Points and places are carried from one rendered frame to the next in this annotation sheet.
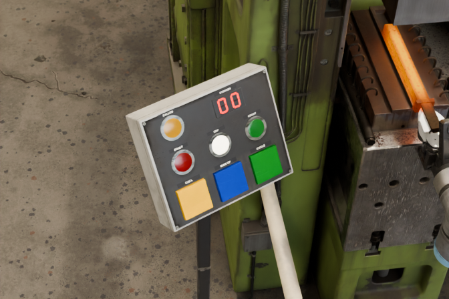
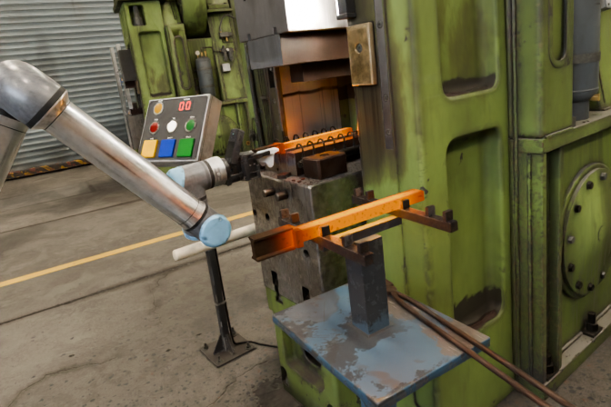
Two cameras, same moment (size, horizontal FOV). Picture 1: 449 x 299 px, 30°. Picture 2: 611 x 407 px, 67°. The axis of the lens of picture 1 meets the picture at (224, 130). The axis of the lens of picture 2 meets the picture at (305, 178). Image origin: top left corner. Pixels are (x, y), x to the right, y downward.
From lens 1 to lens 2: 2.48 m
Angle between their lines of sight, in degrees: 63
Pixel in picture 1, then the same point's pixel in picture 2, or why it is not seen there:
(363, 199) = (258, 227)
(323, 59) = (276, 124)
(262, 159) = (184, 143)
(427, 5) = (259, 51)
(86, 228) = not seen: hidden behind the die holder
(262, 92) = (202, 106)
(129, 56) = not seen: hidden behind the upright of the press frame
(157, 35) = not seen: hidden behind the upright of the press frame
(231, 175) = (167, 143)
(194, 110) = (170, 104)
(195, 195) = (149, 146)
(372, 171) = (255, 198)
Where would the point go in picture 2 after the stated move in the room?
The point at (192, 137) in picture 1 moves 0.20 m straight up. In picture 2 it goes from (163, 116) to (154, 67)
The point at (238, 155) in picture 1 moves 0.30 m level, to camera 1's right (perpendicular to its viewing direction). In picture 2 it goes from (176, 135) to (195, 142)
